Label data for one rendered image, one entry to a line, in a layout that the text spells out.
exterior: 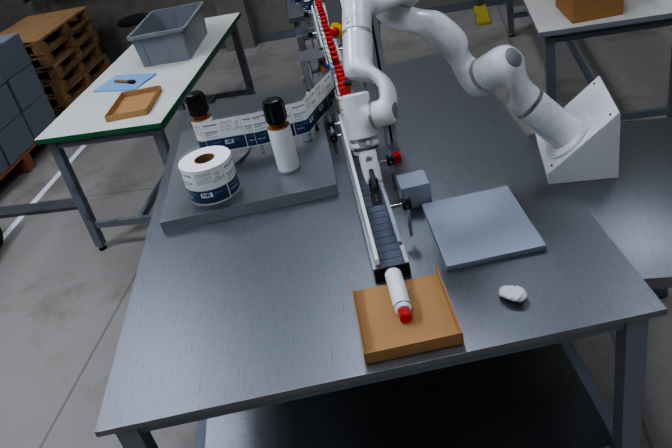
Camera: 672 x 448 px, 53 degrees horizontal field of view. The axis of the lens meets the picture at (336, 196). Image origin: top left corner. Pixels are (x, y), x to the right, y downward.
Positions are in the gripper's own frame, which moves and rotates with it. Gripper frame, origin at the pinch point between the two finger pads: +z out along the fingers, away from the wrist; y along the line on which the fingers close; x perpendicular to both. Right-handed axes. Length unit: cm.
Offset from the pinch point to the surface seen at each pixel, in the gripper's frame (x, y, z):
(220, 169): 52, 51, -13
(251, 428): 60, 28, 79
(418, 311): -4.3, -17.4, 30.4
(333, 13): -1, 66, -59
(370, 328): 9.8, -19.9, 31.3
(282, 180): 31, 59, -2
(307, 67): 13, 102, -42
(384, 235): -0.7, 11.9, 14.8
